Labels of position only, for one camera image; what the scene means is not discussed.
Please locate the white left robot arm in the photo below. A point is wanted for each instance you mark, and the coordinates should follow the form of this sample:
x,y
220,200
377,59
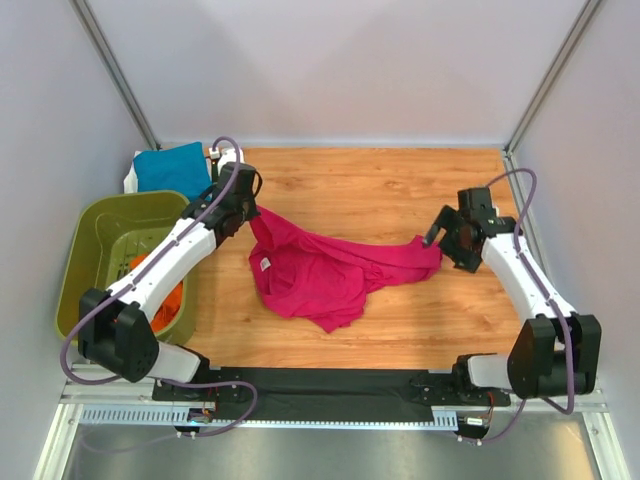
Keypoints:
x,y
114,329

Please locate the black cloth strip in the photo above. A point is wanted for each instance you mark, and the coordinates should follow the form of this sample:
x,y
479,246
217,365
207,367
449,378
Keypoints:
x,y
335,394

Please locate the folded blue t shirt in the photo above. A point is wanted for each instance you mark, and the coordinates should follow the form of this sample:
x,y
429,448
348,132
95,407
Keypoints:
x,y
183,169

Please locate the aluminium corner post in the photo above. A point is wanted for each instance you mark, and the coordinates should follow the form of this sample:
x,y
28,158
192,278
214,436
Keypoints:
x,y
570,43
98,39

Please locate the aluminium front rail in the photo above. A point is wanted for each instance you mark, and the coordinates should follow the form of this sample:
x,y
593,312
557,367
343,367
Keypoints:
x,y
121,392

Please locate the slotted grey cable duct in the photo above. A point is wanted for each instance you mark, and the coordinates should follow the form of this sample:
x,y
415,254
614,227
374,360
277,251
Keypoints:
x,y
94,415

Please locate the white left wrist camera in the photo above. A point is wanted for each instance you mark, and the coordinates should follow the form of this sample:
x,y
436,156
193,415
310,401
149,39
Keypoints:
x,y
219,157

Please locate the right aluminium corner post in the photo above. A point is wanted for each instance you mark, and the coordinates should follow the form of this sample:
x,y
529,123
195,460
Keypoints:
x,y
570,43

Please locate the left aluminium corner post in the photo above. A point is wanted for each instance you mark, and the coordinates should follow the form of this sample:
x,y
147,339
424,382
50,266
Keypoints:
x,y
98,39

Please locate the orange t shirt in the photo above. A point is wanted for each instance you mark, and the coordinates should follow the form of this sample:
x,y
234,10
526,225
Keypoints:
x,y
168,309

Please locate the olive green plastic basket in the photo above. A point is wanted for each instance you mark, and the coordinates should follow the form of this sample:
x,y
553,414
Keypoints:
x,y
110,234

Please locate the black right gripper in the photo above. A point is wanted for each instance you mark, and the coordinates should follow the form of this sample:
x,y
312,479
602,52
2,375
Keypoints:
x,y
444,220

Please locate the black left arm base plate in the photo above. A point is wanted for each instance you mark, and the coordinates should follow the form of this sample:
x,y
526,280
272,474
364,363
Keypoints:
x,y
226,394

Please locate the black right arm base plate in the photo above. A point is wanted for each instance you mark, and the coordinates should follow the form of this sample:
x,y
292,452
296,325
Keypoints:
x,y
444,389

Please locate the folded white t shirt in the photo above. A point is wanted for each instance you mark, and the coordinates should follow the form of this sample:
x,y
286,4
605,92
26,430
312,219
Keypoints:
x,y
130,182

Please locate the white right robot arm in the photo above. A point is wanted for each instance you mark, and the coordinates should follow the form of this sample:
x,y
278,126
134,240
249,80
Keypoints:
x,y
557,349

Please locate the magenta pink t shirt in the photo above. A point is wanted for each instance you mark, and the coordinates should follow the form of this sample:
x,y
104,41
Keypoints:
x,y
326,280

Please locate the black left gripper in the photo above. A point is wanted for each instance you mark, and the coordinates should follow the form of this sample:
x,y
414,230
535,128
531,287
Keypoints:
x,y
253,212

